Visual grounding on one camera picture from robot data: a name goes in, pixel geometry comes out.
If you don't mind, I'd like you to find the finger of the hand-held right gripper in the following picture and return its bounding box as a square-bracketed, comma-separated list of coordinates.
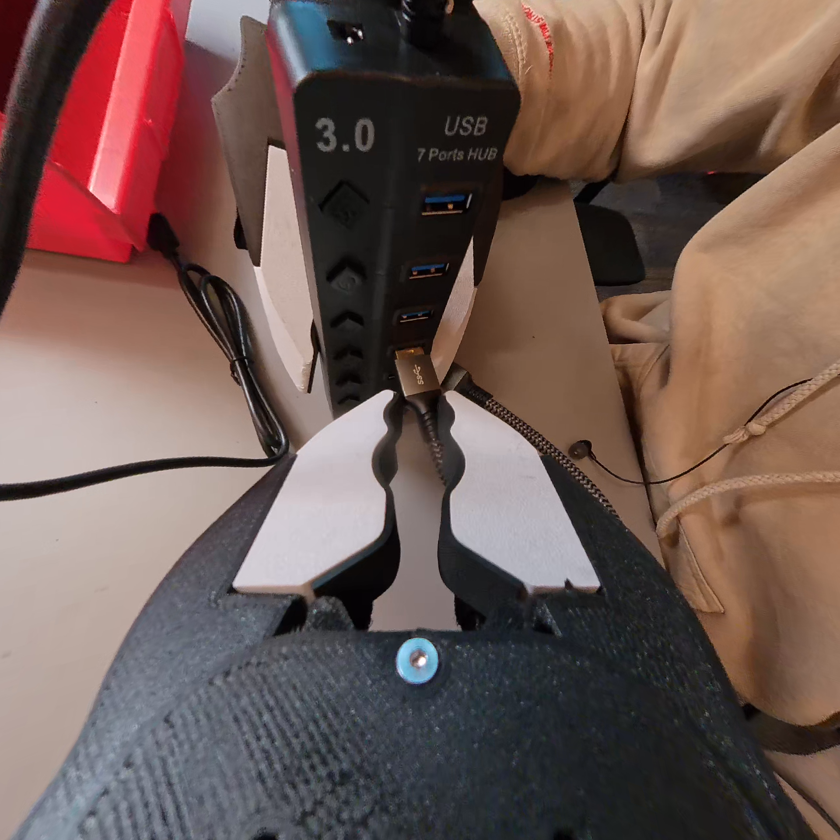
[211, 16, 322, 395]
[428, 244, 483, 370]

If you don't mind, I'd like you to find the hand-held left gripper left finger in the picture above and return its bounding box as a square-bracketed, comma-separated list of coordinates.
[233, 390, 401, 598]

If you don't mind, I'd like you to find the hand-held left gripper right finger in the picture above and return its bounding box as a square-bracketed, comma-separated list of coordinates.
[436, 392, 601, 601]

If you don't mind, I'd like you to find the grey braided usb cable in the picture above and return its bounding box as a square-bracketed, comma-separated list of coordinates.
[392, 346, 621, 521]

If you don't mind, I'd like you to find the black usb hub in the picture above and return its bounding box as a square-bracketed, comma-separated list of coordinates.
[266, 0, 522, 421]

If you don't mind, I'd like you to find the black hub cable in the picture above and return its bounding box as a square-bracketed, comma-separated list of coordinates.
[0, 0, 291, 503]

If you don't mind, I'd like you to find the red plastic bin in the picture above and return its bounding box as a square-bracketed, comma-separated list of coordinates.
[0, 0, 186, 265]

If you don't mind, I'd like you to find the person's beige hoodie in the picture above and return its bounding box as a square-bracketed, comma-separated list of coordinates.
[600, 131, 840, 729]

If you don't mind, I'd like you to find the black earphone wire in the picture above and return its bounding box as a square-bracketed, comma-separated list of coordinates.
[567, 377, 815, 488]

